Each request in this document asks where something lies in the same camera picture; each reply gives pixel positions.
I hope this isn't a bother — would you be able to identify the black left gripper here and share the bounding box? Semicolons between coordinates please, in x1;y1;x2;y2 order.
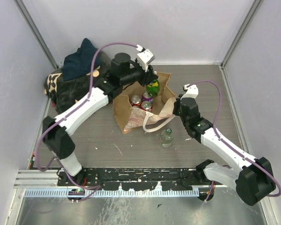
121;59;159;87

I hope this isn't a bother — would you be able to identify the green Perrier bottle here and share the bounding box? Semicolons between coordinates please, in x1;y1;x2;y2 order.
146;79;160;98

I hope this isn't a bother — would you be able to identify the purple Fanta can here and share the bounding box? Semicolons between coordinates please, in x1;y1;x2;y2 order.
141;91;153;103

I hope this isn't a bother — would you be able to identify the clear glass Chang bottle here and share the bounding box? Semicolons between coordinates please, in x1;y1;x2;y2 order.
160;127;174;148

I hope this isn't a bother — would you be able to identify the tan canvas tote bag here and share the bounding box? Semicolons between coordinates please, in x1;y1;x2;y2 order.
113;72;176;134

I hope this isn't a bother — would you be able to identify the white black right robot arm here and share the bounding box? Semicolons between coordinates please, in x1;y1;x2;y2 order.
173;94;276;206

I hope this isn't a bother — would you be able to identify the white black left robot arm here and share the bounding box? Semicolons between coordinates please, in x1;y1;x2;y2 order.
42;49;158;186

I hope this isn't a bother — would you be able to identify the red Coke can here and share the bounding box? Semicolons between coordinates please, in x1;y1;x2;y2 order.
140;101;152;112
131;95;142;107

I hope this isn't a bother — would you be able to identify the dark blue cloth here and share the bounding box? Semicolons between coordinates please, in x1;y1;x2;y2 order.
61;38;97;82

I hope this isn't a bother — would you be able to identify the black floral cushion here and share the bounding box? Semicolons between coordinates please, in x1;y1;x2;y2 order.
44;52;111;114

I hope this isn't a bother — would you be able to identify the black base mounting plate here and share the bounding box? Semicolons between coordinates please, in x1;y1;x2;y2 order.
57;167;215;191

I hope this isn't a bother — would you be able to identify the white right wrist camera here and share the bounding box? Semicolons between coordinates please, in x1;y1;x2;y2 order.
181;84;199;99

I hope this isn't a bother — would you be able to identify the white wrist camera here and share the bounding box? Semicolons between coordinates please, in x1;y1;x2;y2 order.
136;45;155;72
181;84;199;99

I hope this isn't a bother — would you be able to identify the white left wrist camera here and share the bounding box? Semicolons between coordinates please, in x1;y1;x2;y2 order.
136;45;155;72

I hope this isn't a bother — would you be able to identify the grey slotted cable duct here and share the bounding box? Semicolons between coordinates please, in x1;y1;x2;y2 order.
23;188;200;198

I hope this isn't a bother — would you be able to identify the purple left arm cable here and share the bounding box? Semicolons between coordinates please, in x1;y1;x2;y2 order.
35;42;141;202

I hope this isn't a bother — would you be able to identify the aluminium frame rail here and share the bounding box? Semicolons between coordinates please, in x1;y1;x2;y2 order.
14;170;58;188

